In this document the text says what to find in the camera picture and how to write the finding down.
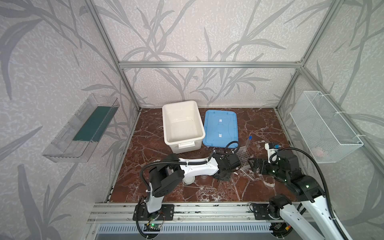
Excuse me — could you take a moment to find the clear wall shelf green liner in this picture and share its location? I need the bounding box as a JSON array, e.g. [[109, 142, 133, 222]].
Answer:
[[42, 94, 120, 163]]

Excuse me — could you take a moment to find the clear acrylic test tube rack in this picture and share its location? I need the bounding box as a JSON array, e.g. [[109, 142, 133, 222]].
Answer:
[[237, 150, 254, 170]]

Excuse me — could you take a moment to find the white wire mesh basket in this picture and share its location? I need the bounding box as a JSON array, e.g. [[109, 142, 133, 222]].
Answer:
[[290, 91, 364, 164]]

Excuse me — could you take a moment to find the glass stirring rod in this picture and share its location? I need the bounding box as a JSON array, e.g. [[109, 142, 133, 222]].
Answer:
[[178, 185, 217, 191]]

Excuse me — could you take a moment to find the white plastic storage bin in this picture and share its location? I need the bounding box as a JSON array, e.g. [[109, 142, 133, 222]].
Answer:
[[162, 101, 206, 154]]

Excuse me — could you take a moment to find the small white ceramic dish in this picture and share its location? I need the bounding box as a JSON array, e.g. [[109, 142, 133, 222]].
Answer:
[[183, 176, 196, 185]]

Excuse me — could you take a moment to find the aluminium front rail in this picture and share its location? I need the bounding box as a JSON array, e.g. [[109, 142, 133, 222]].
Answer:
[[86, 201, 334, 224]]

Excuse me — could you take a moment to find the green circuit board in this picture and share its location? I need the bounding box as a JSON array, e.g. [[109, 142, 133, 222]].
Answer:
[[143, 223, 162, 233]]

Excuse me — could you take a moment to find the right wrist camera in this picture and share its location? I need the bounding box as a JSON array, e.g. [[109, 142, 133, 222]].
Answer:
[[265, 143, 280, 157]]

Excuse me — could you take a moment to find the light blue bin lid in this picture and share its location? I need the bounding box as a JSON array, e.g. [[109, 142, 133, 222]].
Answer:
[[203, 110, 239, 148]]

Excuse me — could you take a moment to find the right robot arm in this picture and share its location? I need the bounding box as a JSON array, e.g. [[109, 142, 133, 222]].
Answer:
[[248, 147, 352, 240]]

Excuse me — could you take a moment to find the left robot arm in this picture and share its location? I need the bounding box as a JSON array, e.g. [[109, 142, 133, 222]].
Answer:
[[140, 152, 242, 214]]

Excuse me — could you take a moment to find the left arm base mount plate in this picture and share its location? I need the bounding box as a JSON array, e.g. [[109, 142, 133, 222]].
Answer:
[[133, 203, 175, 222]]

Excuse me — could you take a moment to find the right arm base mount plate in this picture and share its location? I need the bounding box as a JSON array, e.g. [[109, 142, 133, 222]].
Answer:
[[249, 203, 273, 220]]

